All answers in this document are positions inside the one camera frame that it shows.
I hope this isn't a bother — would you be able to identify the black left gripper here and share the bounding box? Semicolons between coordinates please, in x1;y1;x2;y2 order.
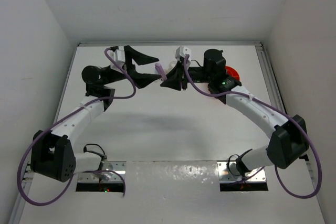
103;47;160;87

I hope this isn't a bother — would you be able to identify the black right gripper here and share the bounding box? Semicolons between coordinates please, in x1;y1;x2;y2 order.
160;60;213;90

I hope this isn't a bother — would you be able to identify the purple correction tape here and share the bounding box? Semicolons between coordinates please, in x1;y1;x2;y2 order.
155;63;167;81

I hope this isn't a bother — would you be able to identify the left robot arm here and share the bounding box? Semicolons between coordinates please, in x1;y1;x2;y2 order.
30;46;161;182

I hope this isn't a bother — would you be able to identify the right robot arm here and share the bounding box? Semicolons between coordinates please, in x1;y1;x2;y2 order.
161;46;309;177

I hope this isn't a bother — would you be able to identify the clear tape dispenser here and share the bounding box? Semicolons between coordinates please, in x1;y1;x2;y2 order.
168;61;177;71

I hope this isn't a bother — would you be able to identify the orange round organizer container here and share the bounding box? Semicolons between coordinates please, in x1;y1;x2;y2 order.
225;66;240;81

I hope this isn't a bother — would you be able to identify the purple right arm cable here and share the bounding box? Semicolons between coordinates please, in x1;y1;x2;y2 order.
183;54;322;198

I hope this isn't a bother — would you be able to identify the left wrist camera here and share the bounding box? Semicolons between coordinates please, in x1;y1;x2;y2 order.
113;47;125;64

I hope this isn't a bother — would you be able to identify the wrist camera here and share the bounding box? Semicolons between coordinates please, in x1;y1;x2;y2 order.
175;46;192;61
113;47;125;64

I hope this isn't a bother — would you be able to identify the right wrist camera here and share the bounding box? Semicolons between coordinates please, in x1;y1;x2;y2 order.
175;46;192;61

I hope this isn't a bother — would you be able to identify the aluminium table edge rail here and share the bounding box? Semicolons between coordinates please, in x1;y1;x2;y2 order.
78;41;262;47

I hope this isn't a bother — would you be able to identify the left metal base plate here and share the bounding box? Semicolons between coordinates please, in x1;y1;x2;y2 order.
77;161;127;183

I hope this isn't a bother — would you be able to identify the metal base plate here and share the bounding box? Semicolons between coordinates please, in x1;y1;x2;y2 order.
77;161;127;183
217;160;268;183

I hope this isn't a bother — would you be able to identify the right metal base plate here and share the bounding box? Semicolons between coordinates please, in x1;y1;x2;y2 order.
217;160;268;183

